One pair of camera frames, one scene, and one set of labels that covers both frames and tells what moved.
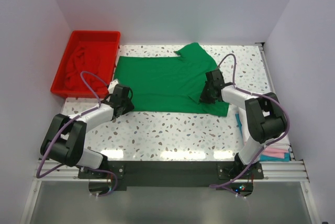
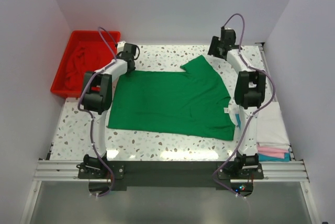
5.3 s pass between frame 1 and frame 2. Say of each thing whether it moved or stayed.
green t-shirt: moved
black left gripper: moved
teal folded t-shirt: stayed
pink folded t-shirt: stayed
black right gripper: moved
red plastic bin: stayed
